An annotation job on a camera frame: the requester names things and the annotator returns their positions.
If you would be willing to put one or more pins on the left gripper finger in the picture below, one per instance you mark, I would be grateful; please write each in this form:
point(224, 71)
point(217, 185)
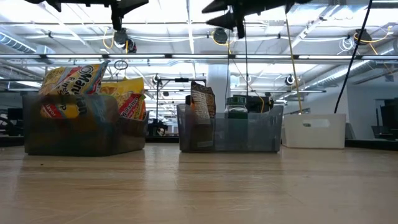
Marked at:
point(132, 4)

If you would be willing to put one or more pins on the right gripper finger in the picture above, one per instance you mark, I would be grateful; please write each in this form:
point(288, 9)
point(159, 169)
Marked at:
point(220, 5)
point(225, 21)

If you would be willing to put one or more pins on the yellow pink ramen packet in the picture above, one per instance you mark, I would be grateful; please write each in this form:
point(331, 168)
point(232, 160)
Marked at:
point(127, 90)

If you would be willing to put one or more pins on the yellow Maruchan ramen packet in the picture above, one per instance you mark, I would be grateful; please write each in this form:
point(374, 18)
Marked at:
point(74, 81)

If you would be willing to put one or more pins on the brown pouch white label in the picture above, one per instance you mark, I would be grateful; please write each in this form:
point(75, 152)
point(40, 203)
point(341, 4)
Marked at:
point(202, 105)

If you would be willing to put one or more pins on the green label oregano jar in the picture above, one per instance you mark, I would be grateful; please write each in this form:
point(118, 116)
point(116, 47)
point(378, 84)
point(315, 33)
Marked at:
point(236, 110)

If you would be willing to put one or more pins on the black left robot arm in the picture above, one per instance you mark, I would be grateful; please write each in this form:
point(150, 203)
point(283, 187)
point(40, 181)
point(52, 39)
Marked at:
point(93, 2)

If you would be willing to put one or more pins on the white square pillar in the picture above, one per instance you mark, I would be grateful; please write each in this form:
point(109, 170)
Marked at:
point(217, 81)

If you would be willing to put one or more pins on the small black ceiling reel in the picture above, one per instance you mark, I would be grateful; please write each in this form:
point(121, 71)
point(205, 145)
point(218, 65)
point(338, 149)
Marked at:
point(155, 79)
point(289, 80)

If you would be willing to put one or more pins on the black background monitor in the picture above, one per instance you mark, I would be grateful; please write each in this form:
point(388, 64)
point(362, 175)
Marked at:
point(258, 104)

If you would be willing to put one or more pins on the grey translucent plastic bin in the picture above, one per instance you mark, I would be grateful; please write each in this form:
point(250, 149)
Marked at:
point(261, 133)
point(93, 137)

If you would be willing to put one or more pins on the white plastic bin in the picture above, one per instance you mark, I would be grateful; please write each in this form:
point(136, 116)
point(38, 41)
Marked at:
point(311, 137)

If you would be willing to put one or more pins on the black background desk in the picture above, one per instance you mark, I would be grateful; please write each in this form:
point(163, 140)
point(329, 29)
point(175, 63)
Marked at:
point(388, 118)

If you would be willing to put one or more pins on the black background frame stand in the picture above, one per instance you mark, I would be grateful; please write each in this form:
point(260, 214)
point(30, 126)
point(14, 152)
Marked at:
point(182, 80)

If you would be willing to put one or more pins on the grey ceiling air duct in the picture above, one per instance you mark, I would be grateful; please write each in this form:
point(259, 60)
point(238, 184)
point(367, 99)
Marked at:
point(18, 45)

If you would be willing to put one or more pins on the silver ribbed air duct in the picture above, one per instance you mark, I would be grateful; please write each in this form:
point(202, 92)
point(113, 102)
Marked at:
point(335, 74)

